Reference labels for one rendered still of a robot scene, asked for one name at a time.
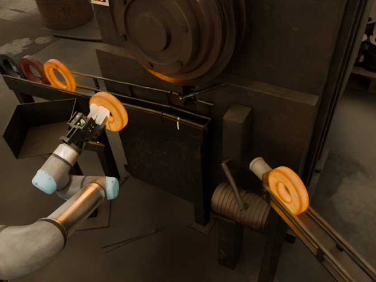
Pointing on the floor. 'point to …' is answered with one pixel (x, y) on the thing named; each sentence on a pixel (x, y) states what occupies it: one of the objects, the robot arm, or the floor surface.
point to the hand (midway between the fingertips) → (107, 107)
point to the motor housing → (236, 220)
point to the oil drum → (65, 13)
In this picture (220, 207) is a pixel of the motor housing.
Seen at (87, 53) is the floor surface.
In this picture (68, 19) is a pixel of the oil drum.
